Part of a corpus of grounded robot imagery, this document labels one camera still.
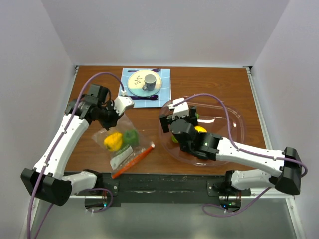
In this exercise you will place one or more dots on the cream plate with plant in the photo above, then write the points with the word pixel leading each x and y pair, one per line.
pixel 136 81

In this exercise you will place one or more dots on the fake yellow pepper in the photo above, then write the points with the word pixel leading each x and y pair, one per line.
pixel 113 142

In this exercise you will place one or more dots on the fake green grapes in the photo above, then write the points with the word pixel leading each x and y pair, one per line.
pixel 123 149

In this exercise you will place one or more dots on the fake yellow lemon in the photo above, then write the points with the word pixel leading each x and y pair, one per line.
pixel 200 129

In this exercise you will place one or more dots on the fake orange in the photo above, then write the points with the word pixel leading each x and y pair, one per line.
pixel 174 139

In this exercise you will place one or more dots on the purple plastic spoon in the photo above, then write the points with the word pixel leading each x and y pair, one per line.
pixel 152 97

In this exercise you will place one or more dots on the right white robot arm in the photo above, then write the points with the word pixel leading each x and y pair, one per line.
pixel 277 169

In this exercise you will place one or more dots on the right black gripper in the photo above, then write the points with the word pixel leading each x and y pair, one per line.
pixel 165 121

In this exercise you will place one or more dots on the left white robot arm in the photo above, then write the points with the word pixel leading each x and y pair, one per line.
pixel 46 180

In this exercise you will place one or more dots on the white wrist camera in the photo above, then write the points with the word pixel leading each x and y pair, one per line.
pixel 122 103
pixel 180 108

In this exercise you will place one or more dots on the clear zip top bag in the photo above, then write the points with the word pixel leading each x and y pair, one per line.
pixel 123 162

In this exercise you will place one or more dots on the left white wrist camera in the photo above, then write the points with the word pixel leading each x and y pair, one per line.
pixel 122 103

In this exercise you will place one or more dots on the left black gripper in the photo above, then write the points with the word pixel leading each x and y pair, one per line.
pixel 113 123

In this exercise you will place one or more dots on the purple plastic fork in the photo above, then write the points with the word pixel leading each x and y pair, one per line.
pixel 153 70

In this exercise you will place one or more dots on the fake green broccoli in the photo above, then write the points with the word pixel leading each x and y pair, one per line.
pixel 131 137

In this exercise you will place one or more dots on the grey mug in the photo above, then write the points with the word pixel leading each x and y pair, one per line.
pixel 149 82

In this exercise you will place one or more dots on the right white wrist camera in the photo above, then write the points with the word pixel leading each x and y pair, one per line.
pixel 180 108

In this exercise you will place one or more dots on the clear pink plastic bowl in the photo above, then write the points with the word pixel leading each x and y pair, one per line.
pixel 212 117

